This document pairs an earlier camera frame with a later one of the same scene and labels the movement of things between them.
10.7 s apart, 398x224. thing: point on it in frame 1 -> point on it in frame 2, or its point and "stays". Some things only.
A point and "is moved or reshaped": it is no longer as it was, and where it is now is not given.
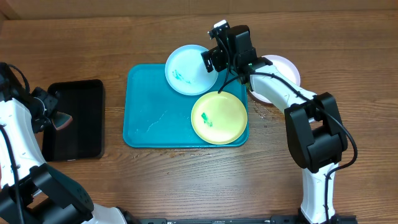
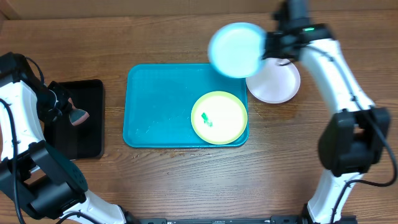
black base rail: (286, 219) stays
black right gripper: (217, 58) -> (268, 52)
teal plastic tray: (155, 115) stays
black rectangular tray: (84, 137) stays
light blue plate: (186, 71) is moved or reshaped
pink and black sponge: (61, 121) -> (77, 116)
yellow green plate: (219, 118) stays
